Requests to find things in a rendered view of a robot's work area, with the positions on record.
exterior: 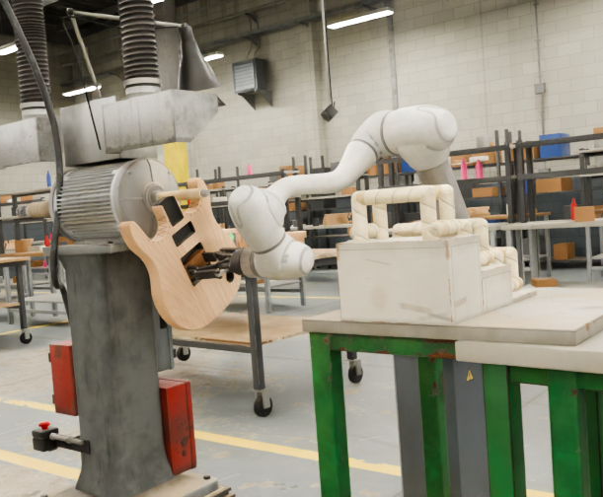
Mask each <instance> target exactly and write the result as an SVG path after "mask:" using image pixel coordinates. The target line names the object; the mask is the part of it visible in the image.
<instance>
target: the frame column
mask: <svg viewBox="0 0 603 497"><path fill-rule="evenodd" d="M58 258H59V260H60V262H61V264H62V265H63V267H64V269H65V275H66V286H67V297H68V308H69V319H70V330H71V341H72V352H73V363H74V374H75V385H76V395H77V406H78V417H79V428H80V439H83V440H88V441H90V449H91V453H90V454H85V453H82V464H81V471H80V474H79V477H78V480H77V483H76V486H75V489H76V490H79V491H83V492H86V493H90V494H93V495H97V496H100V497H133V496H135V495H138V494H140V493H142V492H144V491H147V490H149V489H151V488H153V487H155V486H158V485H160V484H162V483H164V482H167V481H169V480H171V479H173V478H175V477H177V476H176V475H173V473H172V470H171V467H170V464H169V462H168V459H167V455H166V451H165V446H164V434H163V423H162V411H161V399H160V388H159V376H158V364H157V353H156V341H155V329H154V318H153V306H152V294H151V283H150V276H149V273H148V270H147V268H146V266H145V264H144V262H143V261H142V260H141V258H140V257H139V256H138V255H136V254H135V253H134V252H133V251H128V252H119V253H105V254H77V255H58Z"/></svg>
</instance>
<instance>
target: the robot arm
mask: <svg viewBox="0 0 603 497"><path fill-rule="evenodd" d="M456 135H457V123H456V120H455V117H454V116H453V114H452V113H451V112H450V111H449V110H448V109H446V108H443V107H440V106H431V105H423V106H408V107H403V108H399V109H397V110H393V111H391V110H387V109H384V110H380V111H377V112H375V113H374V114H372V115H371V116H369V117H368V118H367V119H366V120H365V121H364V122H363V123H362V125H361V126H360V127H359V128H358V129H357V131H356V132H355V133H354V135H353V137H352V139H351V140H350V142H349V144H348V145H347V147H346V150H345V152H344V154H343V157H342V159H341V161H340V163H339V165H338V167H337V168H336V169H335V170H334V171H332V172H330V173H325V174H313V175H301V176H291V177H284V178H282V179H280V180H278V181H277V182H275V183H274V184H272V185H271V186H270V187H269V188H267V189H264V188H257V187H255V186H253V185H249V184H246V185H241V186H239V187H237V188H236V189H235V190H234V191H233V192H232V193H231V195H230V197H229V200H228V209H229V213H230V216H231V219H232V221H233V223H234V225H235V227H236V229H237V231H238V232H239V234H240V236H241V237H242V239H243V240H244V241H245V243H246V244H247V245H248V247H246V248H244V247H241V248H220V251H218V250H217V251H215V252H202V253H201V254H202V256H203V258H204V260H205V262H211V261H217V259H218V261H217V262H216V263H214V264H210V265H206V266H201V267H199V266H198V265H192V266H187V271H188V274H189V276H192V275H194V276H195V278H196V280H201V279H213V278H217V279H222V278H223V276H222V274H224V273H229V272H234V273H235V274H237V275H246V276H247V277H250V278H268V279H272V280H290V279H296V278H300V277H303V276H305V275H307V274H308V273H309V272H310V270H311V269H312V267H313V265H314V253H313V251H312V249H311V248H310V247H308V246H306V245H305V244H303V243H300V242H295V240H294V239H292V238H291V237H290V236H289V235H288V234H287V233H286V232H285V231H284V229H283V227H282V225H283V221H284V216H285V214H286V207H285V205H284V204H285V202H286V200H287V199H288V198H289V197H291V196H293V195H305V194H327V193H335V192H339V191H341V190H344V189H346V188H347V187H349V186H350V185H351V184H353V183H354V182H355V181H356V180H357V179H358V178H359V177H360V176H362V175H363V174H364V173H365V172H366V171H367V170H368V169H370V168H371V167H372V166H373V165H374V164H375V163H376V162H377V161H378V160H379V159H380V158H385V157H389V156H393V155H398V154H399V155H400V156H401V157H402V158H403V159H404V160H405V161H406V162H407V163H408V164H409V166H410V167H411V168H412V169H414V170H415V171H416V172H417V174H418V177H419V179H420V182H421V184H422V185H440V184H449V185H450V186H452V188H453V190H454V204H455V219H471V218H470V215H469V212H468V210H467V207H466V204H465V202H464V199H463V197H462V194H461V191H460V189H459V186H458V183H457V181H456V179H455V177H454V174H453V171H452V169H451V166H450V163H449V161H448V157H449V153H450V145H451V144H452V143H453V142H454V140H455V138H456ZM225 252H226V253H225Z"/></svg>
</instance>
